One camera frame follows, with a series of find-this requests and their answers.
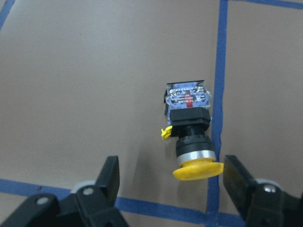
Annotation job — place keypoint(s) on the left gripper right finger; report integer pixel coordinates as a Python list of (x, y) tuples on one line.
[(260, 202)]

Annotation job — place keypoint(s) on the yellow push button switch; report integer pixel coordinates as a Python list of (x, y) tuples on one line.
[(187, 111)]

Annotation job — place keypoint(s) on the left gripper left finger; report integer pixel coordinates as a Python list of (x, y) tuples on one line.
[(92, 205)]

